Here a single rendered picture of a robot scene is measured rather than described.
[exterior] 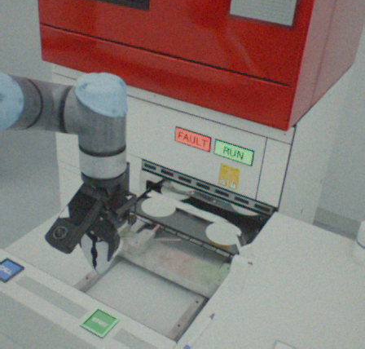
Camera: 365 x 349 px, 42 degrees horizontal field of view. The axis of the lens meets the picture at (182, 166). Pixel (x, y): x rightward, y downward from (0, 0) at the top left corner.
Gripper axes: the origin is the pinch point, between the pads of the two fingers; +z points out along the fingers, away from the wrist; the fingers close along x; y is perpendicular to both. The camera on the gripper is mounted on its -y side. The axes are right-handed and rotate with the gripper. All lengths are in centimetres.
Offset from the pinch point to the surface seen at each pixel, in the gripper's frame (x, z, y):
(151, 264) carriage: 6.0, 23.2, 29.1
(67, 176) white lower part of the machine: 62, 32, 59
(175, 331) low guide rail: -9.2, 25.6, 16.0
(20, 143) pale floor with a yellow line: 210, 111, 167
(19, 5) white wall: 242, 20, 207
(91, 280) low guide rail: 17.0, 26.2, 18.4
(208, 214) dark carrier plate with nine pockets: 3, 21, 54
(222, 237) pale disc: -5, 21, 47
